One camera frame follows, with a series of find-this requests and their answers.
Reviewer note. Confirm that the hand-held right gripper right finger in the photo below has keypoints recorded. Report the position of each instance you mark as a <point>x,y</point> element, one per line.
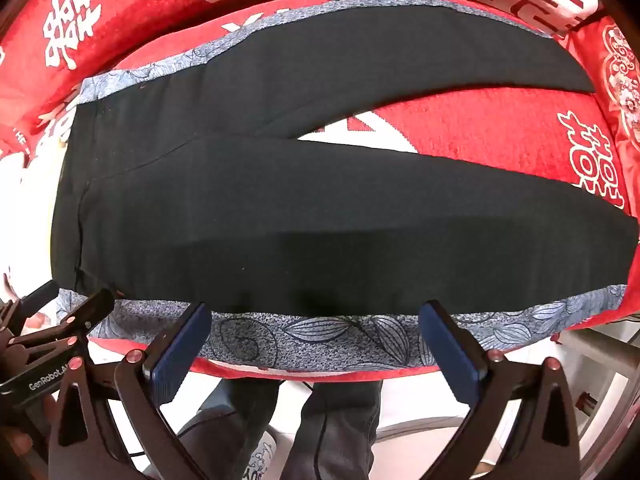
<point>450,355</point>

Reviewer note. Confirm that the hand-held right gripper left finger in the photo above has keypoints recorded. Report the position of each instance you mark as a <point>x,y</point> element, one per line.
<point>182,355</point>

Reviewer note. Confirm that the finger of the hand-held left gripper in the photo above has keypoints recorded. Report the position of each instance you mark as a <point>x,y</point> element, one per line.
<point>92,307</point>
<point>41,295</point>

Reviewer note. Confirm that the black pants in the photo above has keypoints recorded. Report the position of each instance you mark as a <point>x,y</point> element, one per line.
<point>300,210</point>

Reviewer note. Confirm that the person's left hand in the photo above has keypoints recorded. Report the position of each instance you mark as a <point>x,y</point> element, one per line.
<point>15,444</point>

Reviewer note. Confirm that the person's left leg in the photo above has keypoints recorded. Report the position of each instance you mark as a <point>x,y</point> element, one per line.
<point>235,420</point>

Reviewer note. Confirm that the person's leg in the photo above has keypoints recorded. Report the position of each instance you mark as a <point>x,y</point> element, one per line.
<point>345,425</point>
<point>235,420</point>

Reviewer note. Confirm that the grey floral cloth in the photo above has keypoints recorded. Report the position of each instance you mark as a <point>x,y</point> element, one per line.
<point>325,340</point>

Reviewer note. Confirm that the person's right leg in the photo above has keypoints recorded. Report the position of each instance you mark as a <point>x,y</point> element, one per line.
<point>345,425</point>

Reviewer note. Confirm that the white printed shoe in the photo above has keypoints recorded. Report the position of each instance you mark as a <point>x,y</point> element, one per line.
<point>262,455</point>

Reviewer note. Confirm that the red printed blanket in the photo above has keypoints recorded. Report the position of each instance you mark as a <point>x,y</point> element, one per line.
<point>475,125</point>

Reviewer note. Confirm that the red embroidered cushion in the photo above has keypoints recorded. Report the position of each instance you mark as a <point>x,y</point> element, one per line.
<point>620,75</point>

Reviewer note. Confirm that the grey metal frame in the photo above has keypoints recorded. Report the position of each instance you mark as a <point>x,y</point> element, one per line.
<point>607,360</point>

